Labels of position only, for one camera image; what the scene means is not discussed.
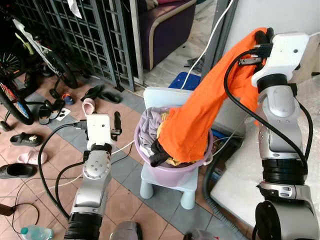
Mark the orange garment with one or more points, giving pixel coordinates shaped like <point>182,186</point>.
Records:
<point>200,115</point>

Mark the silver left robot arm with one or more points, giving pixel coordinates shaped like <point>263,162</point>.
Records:
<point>95,180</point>

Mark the dark metal grille gate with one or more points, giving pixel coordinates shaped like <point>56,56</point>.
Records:
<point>75,35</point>

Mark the black slipper with print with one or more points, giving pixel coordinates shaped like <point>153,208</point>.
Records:
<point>26,139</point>

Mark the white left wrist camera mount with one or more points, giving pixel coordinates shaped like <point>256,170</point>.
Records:
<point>98,129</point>

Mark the light blue plastic stool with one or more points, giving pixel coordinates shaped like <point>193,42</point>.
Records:
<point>162,95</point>

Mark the black sandal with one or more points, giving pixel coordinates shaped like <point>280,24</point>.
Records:
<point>93,92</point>
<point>112,97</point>

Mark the grey right robot leg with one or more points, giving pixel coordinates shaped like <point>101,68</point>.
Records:
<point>200,235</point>

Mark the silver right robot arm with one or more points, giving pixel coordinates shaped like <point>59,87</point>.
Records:
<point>280,112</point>

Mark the grey lavender cloth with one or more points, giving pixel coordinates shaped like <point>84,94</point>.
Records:
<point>147,127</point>

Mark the white paper tag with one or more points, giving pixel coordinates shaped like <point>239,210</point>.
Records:
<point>75,8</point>

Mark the clear plastic water bottle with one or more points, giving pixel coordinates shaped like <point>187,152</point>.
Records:
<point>36,233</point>

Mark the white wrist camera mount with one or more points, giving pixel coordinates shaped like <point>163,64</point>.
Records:
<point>98,129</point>
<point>285,55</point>

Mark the yellow cloth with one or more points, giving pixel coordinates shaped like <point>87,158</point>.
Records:
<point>179,162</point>

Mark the grey robot leg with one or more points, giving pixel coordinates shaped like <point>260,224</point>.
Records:
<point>126,231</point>
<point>200,235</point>

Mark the purple plastic laundry basin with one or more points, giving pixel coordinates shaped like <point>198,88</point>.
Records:
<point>192,167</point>

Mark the purple sofa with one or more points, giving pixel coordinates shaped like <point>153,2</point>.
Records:
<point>165,35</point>

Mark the blue floor mat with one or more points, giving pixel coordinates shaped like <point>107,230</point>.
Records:
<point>182,81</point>

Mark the black cloth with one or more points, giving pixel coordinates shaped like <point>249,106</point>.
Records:
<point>159,152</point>

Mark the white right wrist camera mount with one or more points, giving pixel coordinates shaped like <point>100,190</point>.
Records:
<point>285,55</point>

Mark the grey left robot leg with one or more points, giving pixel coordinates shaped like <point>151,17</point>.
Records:
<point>126,231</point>

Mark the pink clog slipper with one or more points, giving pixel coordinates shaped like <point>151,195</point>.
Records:
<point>33,157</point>

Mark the black bicycle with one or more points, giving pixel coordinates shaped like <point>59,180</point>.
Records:
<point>15,107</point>

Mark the pink sandal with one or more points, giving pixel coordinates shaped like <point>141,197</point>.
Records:
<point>88,107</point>

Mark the plain black shoe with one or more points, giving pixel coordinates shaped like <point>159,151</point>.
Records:
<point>17,171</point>

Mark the dark child shoe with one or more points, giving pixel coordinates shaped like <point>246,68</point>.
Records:
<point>44,115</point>
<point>57,109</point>

